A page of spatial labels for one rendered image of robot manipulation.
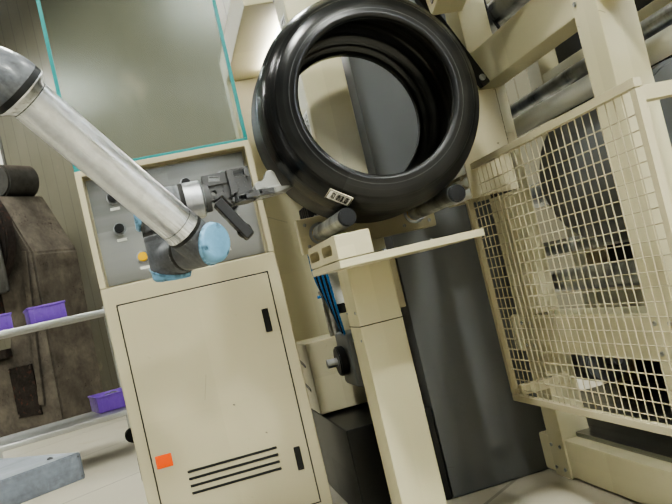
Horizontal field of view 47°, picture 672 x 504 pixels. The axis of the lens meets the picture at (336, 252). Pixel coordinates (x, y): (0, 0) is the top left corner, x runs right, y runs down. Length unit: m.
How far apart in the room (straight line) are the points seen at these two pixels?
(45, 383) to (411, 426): 5.97
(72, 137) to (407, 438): 1.23
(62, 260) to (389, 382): 6.12
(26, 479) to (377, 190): 1.03
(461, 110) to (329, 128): 0.46
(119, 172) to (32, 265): 6.22
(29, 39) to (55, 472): 8.49
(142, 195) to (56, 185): 7.52
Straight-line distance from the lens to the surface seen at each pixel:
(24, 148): 9.65
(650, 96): 1.59
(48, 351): 7.81
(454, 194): 1.90
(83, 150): 1.61
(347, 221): 1.81
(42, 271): 7.86
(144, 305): 2.45
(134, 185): 1.64
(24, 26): 9.62
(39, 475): 1.21
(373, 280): 2.20
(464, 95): 1.95
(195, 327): 2.45
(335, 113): 2.25
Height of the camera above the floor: 0.76
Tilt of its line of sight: 2 degrees up
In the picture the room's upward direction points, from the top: 13 degrees counter-clockwise
